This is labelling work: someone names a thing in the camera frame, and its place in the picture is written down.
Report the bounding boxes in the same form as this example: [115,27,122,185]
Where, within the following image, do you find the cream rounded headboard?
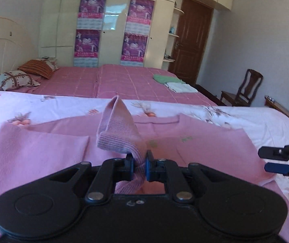
[0,16,38,91]

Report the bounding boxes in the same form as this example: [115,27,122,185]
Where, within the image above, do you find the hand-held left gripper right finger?
[145,150,236,204]

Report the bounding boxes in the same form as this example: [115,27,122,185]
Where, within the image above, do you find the orange striped pillow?
[18,59,59,79]

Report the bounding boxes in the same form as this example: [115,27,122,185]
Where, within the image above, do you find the brown wooden door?
[168,0,214,84]

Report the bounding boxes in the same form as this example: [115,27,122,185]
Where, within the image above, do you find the white floral bed sheet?
[0,91,289,243]

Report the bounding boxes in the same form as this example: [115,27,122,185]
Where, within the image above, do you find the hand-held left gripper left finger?
[48,154,135,204]

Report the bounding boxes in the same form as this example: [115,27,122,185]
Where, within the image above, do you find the pink checked bed sheet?
[6,64,218,106]

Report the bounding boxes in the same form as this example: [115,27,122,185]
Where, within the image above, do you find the purple wall poster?
[125,0,155,34]
[74,29,101,67]
[77,0,108,29]
[120,32,148,67]

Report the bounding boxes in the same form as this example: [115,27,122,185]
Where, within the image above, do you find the white patterned pillow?
[0,70,41,91]

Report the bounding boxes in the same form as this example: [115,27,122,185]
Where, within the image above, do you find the folded green cloth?
[153,74,185,84]

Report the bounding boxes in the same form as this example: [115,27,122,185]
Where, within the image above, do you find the dark wooden chair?
[220,69,264,107]

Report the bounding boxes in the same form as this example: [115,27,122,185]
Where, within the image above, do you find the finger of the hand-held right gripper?
[258,145,289,161]
[264,162,289,175]

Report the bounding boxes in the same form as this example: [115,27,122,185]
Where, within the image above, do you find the cream glossy wardrobe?
[39,0,234,69]

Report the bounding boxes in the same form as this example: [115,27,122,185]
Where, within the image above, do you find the folded white cloth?
[165,82,198,93]

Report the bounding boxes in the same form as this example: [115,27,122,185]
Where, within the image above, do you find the cream corner shelves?
[163,6,185,62]

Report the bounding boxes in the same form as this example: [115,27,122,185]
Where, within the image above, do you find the wooden cabinet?
[264,95,289,132]

